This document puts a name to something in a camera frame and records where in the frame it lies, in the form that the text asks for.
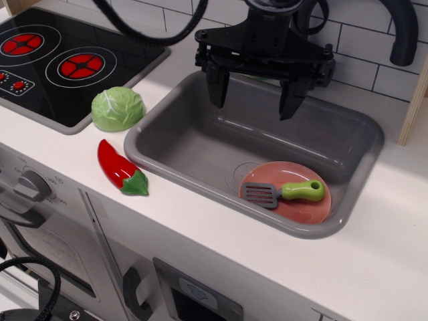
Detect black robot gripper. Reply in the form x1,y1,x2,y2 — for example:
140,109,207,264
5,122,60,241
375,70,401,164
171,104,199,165
195,6,335,120

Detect grey spatula green handle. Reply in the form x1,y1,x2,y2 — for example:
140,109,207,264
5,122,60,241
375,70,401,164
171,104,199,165
241,180,326,209

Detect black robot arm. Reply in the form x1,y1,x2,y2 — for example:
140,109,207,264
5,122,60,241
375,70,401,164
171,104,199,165
195,1,335,120

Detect green toy cabbage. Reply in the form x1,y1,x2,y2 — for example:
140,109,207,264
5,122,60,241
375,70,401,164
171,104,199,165
91,86,146,132

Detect dark grey toy faucet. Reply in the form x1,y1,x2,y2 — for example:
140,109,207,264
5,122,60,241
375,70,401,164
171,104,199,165
296,1,427,100

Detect red toy chili pepper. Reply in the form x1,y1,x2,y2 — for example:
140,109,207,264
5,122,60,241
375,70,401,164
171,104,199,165
98,139,148,196

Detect wooden side panel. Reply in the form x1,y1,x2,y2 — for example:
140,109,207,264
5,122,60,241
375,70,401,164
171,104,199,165
397,58,428,146

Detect black toy stovetop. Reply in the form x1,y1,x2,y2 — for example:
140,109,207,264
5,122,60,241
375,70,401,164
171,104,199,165
1,7,171,135

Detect grey dishwasher control panel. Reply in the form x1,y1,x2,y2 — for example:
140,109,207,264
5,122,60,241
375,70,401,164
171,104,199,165
152,257,243,321

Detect grey oven knob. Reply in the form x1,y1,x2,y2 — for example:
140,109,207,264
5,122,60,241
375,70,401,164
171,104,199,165
13,171,51,202

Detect black braided cable upper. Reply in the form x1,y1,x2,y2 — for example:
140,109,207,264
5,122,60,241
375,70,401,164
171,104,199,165
92,0,210,47

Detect black braided cable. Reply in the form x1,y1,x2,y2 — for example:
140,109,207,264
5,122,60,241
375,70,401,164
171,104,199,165
0,256,62,321
92,0,210,47

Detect grey cabinet door handle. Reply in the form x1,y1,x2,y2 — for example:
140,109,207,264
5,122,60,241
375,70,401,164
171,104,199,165
122,267,153,321

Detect grey oven door handle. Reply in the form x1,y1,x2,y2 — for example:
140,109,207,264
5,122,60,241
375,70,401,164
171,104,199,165
1,189,45,229

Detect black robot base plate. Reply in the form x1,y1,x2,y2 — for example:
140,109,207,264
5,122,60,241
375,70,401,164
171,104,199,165
1,280,101,321

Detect black braided cable lower left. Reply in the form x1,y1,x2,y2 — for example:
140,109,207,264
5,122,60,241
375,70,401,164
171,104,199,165
0,256,62,321

